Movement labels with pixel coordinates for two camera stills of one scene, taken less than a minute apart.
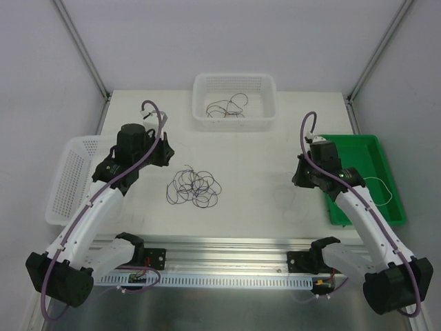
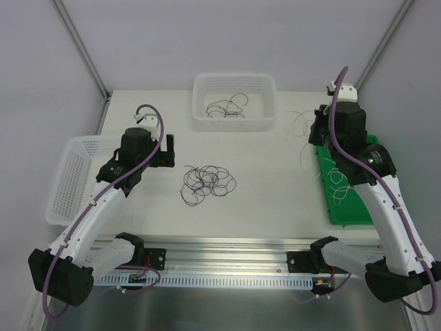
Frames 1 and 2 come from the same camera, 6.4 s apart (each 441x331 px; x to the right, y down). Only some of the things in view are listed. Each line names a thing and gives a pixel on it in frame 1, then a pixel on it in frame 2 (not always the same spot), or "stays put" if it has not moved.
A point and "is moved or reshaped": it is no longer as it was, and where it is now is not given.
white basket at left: [74, 176] stays put
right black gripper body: [302, 173] -> [318, 127]
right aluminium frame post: [380, 49] stays put
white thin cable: [274, 196] -> [304, 130]
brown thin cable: [229, 107] stays put
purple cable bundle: [200, 187] is moved or reshaped
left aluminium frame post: [80, 48] stays put
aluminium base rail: [187, 256] stays put
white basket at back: [234, 102] stays put
